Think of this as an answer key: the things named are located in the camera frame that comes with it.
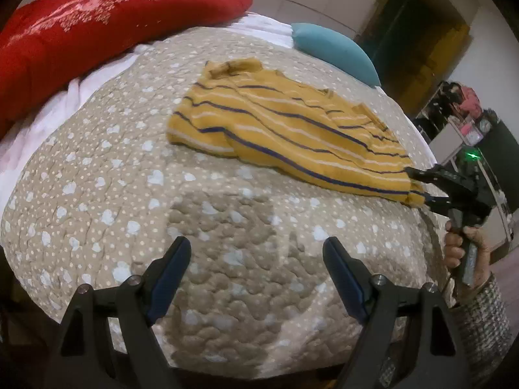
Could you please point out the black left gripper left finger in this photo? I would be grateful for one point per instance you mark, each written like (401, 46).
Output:
(84, 355)

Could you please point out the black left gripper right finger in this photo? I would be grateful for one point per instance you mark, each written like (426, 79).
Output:
(433, 355)

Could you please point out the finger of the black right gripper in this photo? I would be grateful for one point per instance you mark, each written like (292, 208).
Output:
(438, 204)
(437, 175)

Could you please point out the yellow striped knit sweater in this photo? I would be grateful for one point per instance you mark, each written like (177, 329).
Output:
(239, 109)

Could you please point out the patterned knit sleeve forearm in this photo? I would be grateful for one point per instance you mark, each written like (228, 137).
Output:
(484, 328)

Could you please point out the pink clothes pile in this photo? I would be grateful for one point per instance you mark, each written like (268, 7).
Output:
(470, 105)

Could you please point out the person right hand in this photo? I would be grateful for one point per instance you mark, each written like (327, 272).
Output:
(454, 254)

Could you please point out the black television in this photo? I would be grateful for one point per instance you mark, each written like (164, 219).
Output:
(501, 151)

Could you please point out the white shelf unit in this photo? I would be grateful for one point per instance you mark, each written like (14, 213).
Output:
(455, 126)

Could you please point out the beige dotted bed cover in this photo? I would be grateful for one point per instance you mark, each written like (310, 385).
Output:
(106, 194)

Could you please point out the brown wooden door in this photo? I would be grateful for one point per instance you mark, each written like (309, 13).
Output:
(413, 45)

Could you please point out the teal pillow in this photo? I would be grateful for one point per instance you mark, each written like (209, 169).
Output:
(336, 49)

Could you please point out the red patterned quilt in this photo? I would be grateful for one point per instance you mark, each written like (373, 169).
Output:
(47, 43)

